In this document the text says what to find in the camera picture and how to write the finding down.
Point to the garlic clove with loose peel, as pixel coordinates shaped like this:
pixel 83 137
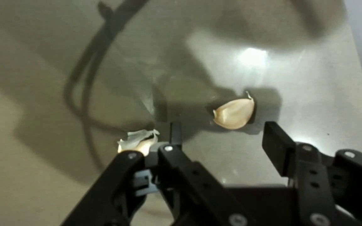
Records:
pixel 137 141

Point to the bare garlic clove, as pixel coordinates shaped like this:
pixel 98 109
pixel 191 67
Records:
pixel 232 113

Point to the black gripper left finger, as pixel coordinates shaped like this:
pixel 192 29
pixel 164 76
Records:
pixel 181 184

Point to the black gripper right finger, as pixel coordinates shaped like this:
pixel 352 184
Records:
pixel 314 189

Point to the pale blue plastic clip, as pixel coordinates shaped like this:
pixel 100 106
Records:
pixel 143 182

